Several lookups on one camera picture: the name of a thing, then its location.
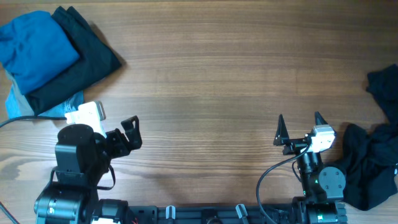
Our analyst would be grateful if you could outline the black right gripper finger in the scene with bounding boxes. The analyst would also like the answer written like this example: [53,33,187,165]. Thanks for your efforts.
[273,114,290,146]
[314,111,328,126]

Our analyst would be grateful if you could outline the blue polo shirt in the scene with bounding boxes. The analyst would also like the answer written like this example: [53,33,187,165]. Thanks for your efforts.
[1,11,80,95]

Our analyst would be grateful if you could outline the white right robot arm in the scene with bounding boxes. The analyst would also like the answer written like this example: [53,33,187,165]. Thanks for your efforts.
[274,112,348,224]

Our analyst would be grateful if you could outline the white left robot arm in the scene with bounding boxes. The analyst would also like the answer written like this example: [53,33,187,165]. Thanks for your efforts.
[34,116,142,223]

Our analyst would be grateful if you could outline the dark crumpled garment pile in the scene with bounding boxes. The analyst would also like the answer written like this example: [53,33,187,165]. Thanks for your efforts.
[331,64,397,211]

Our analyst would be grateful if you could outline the dark green folded trousers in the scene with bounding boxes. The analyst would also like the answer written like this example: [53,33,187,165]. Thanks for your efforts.
[27,6,121,111]

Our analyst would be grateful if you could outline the light blue folded garment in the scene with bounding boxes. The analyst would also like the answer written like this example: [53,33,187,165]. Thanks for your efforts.
[5,70,85,119]

